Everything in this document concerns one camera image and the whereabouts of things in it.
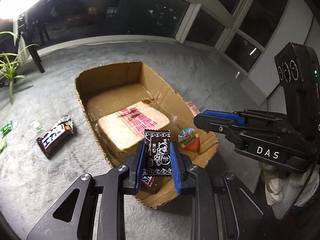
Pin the small Snickers bar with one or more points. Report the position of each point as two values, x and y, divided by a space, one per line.
147 180

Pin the white gloved right hand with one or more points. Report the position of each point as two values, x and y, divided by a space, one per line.
281 187

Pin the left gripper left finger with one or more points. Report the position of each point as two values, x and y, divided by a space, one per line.
91 201

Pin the black milk candy packet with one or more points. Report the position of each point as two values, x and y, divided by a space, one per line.
157 157

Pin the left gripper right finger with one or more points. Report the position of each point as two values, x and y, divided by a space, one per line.
222 207

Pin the cardboard box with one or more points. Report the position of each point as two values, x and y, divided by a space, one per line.
122 100

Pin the brown Snickers bar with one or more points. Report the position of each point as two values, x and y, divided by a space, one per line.
50 139

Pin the light green candy packet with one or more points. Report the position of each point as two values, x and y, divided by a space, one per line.
3 144

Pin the green mochi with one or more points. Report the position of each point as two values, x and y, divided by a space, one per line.
36 125

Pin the black tripod stand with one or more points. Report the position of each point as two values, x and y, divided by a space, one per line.
24 34

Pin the packaged toast bread slice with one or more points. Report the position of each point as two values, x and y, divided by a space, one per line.
125 128

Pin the colourful egg-shaped toy candy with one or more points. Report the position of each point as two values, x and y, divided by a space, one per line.
189 139

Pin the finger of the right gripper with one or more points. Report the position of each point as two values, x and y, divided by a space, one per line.
223 117
201 122

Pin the small spider plant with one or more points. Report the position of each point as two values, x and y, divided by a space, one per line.
10 64

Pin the dark green candy packet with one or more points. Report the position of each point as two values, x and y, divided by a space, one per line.
6 129

